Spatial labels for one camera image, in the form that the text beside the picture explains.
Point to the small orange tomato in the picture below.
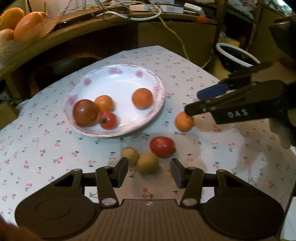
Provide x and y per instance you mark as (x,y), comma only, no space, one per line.
(105,102)

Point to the white plug block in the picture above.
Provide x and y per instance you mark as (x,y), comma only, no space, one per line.
(193,7)

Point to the dark bowl with white rim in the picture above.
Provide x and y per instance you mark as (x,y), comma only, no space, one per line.
(235,58)

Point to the wooden shelf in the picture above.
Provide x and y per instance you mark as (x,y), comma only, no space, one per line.
(92,27)

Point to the large dark red tomato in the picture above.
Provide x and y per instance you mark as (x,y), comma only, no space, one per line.
(85,112)

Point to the cherry print tablecloth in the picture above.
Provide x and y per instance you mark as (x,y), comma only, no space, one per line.
(46,143)

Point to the small red tomato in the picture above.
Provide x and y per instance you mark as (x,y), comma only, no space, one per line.
(108,120)

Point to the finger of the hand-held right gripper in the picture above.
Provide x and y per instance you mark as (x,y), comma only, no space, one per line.
(212,90)
(198,107)

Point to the yellow-green tomato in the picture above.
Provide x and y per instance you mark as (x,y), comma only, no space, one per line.
(130,154)
(148,163)

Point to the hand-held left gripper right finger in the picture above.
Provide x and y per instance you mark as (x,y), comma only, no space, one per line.
(176,173)

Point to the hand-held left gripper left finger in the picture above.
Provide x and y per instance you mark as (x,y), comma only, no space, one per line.
(121,172)

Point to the small orange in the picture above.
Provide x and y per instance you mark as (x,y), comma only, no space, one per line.
(183,122)

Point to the black flat device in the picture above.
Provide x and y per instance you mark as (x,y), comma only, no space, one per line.
(74,19)

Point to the small red object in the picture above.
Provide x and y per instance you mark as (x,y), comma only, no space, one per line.
(201,19)

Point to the white power adapter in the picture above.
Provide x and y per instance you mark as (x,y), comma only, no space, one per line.
(172,9)

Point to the large orange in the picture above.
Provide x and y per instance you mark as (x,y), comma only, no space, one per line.
(10,17)
(31,23)

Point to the white plate with pink flowers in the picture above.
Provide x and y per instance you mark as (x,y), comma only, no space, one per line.
(126,85)

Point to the pale orange fruit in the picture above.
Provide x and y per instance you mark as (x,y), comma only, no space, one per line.
(5,36)

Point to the round orange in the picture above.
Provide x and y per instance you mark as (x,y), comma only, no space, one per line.
(142,98)

